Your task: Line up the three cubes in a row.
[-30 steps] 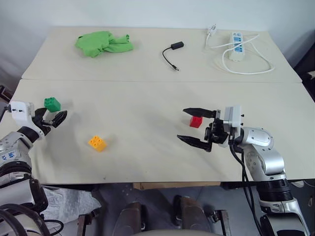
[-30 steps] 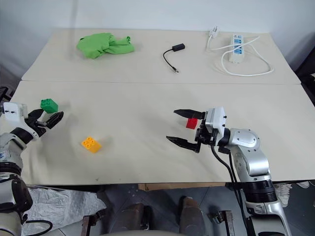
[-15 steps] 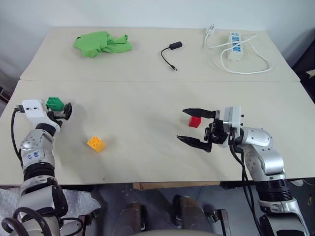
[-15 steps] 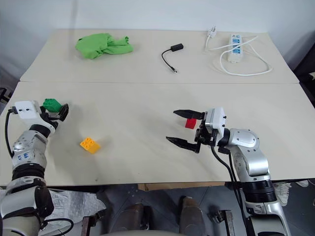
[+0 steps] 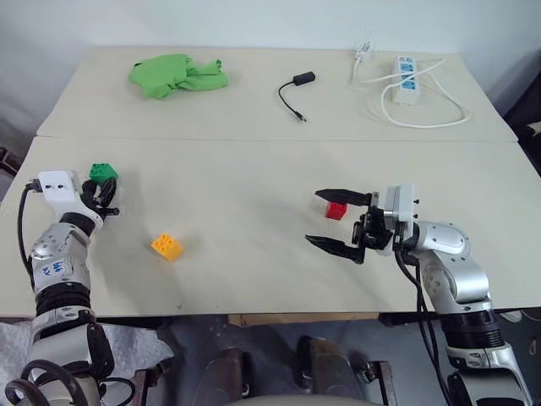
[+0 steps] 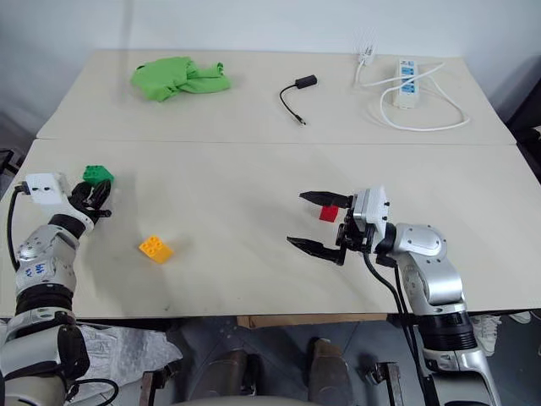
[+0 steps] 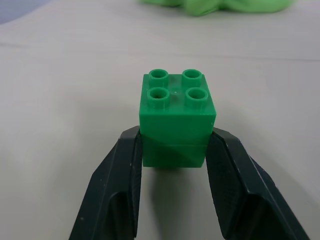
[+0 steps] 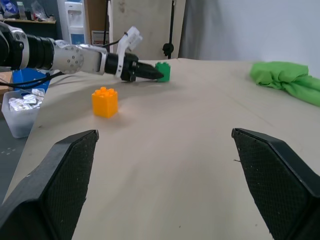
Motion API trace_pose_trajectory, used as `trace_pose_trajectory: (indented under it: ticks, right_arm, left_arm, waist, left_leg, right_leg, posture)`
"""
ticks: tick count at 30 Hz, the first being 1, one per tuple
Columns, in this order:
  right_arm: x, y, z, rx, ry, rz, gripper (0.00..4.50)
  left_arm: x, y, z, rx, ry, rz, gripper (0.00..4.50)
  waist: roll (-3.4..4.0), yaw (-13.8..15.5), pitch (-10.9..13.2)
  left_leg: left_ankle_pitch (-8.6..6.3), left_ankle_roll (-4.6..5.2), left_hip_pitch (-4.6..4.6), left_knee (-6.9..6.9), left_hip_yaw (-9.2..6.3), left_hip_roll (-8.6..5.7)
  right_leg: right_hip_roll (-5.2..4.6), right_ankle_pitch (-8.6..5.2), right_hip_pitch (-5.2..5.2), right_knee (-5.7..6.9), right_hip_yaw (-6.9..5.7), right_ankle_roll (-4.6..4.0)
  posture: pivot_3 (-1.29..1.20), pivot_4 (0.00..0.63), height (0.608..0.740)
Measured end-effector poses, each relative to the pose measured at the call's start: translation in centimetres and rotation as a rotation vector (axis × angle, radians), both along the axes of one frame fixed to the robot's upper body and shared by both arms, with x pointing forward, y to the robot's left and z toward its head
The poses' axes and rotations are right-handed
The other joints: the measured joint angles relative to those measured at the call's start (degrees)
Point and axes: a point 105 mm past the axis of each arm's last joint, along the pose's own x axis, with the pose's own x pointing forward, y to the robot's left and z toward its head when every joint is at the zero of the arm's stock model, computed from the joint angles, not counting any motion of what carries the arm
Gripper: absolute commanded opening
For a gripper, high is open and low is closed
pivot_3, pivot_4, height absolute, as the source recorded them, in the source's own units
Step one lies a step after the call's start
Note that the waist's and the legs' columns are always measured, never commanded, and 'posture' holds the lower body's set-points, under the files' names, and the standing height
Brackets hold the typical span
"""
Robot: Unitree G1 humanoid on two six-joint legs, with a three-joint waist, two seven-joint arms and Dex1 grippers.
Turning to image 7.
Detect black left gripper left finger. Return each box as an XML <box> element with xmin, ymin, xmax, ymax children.
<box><xmin>65</xmin><ymin>125</ymin><xmax>143</xmax><ymax>240</ymax></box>

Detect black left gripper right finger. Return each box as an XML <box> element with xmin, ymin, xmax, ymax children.
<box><xmin>204</xmin><ymin>126</ymin><xmax>320</xmax><ymax>240</ymax></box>

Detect green studded building block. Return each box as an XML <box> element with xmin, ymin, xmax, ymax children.
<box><xmin>139</xmin><ymin>67</ymin><xmax>217</xmax><ymax>169</ymax></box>

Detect light green cloth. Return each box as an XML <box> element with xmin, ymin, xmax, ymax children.
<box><xmin>136</xmin><ymin>0</ymin><xmax>290</xmax><ymax>18</ymax></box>

